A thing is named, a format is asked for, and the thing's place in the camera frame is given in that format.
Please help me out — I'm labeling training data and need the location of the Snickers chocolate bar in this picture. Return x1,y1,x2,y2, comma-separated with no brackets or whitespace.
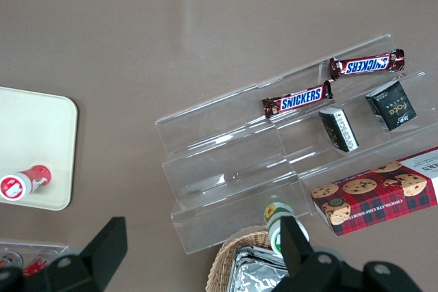
261,80,333,119
329,49,405,81

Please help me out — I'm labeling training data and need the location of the green white flower cup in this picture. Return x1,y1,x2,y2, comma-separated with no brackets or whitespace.
263,202,311,259

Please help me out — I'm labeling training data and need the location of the cream plastic tray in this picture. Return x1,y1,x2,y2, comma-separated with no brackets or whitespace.
0,85,79,211

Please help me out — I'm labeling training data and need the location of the wicker basket with foil containers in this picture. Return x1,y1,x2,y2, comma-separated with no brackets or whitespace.
205,225,292,292

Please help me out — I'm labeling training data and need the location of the red tartan cookie box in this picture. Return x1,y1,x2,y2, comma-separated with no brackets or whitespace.
310,146,438,237

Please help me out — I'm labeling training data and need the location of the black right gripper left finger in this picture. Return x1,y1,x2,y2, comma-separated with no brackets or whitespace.
23,216,129,292

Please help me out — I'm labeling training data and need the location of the clear acrylic bottle rack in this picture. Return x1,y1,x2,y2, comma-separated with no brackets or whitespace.
0,240,69,274

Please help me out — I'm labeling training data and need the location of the clear acrylic stepped shelf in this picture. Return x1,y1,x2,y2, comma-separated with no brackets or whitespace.
154,34,438,256

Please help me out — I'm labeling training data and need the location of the red white yogurt cup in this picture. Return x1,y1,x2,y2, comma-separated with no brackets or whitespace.
0,164,53,202

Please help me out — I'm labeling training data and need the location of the small black box gold print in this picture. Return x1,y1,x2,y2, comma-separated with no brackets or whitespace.
365,81,417,131

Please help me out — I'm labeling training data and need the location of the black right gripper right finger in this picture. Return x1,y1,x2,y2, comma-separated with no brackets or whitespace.
273,216,347,292

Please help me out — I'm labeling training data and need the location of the silver foil container stack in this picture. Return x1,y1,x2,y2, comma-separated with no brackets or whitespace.
232,245,292,292

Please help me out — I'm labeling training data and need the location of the small black box white label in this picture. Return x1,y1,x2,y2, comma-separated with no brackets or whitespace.
318,107,360,152

